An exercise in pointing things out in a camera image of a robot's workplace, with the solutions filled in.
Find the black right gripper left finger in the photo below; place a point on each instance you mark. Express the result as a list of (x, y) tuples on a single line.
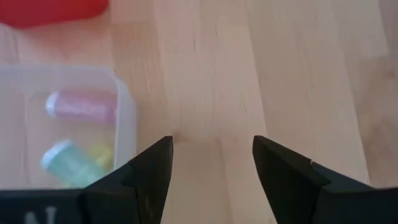
[(146, 186)]

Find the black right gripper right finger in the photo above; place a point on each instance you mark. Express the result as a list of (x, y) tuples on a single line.
[(286, 183)]

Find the green pill bottle white cap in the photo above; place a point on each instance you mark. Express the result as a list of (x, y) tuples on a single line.
[(71, 166)]

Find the pink pill bottle white cap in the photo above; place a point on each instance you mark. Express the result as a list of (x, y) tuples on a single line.
[(87, 107)]

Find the clear plastic bin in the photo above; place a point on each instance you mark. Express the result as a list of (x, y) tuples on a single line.
[(126, 124)]

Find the pink plastic bin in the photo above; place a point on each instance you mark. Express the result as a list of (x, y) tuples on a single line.
[(46, 11)]

